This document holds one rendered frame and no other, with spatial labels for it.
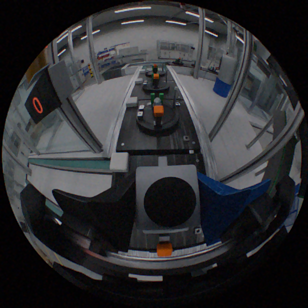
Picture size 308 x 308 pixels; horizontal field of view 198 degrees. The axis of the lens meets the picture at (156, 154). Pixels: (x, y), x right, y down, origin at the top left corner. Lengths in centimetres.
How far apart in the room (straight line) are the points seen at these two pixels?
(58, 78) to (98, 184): 31
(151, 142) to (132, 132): 7
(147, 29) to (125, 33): 191
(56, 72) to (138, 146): 27
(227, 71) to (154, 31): 1018
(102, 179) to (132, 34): 1066
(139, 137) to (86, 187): 25
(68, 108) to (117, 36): 1063
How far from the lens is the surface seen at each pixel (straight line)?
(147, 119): 31
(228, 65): 94
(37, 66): 20
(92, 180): 36
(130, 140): 29
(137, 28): 1085
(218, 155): 47
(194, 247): 30
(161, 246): 15
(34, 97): 20
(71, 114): 23
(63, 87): 16
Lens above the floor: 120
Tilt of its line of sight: 63 degrees down
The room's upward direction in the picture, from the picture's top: 1 degrees counter-clockwise
